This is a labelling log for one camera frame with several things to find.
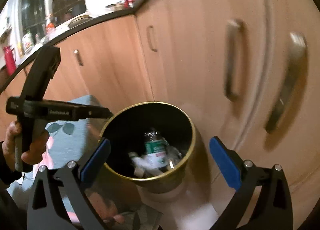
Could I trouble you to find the red thermos flask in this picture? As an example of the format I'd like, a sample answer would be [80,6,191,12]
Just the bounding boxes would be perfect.
[3,46,16,76]

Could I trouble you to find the person's left hand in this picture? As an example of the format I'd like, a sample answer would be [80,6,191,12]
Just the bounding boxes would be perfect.
[2,120,50,172]

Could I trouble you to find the person's right hand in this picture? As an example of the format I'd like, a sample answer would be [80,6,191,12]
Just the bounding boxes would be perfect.
[88,192,125,227]

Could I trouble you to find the clear green-label plastic bottle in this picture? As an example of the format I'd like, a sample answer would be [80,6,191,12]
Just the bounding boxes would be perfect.
[144,131,168,169]

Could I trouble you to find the white detergent jug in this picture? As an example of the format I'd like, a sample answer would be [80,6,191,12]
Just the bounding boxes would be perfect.
[22,30,34,54]

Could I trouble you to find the wooden base cabinets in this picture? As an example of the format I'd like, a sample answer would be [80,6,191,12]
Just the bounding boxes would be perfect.
[0,0,320,230]

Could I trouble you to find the blue floral tablecloth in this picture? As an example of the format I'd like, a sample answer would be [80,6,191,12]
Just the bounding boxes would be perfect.
[7,95,161,230]

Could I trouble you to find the woven basket bowl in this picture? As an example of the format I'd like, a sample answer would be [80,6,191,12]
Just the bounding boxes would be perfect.
[68,15,92,29]

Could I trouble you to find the white green medicine box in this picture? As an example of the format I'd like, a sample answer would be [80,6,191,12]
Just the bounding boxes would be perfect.
[129,153,162,179]

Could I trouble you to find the clear plastic bag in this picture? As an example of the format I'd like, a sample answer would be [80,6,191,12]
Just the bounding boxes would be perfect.
[167,145,182,170]

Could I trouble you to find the black gold-rim trash bin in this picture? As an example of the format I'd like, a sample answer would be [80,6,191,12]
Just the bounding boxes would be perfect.
[100,102,201,194]

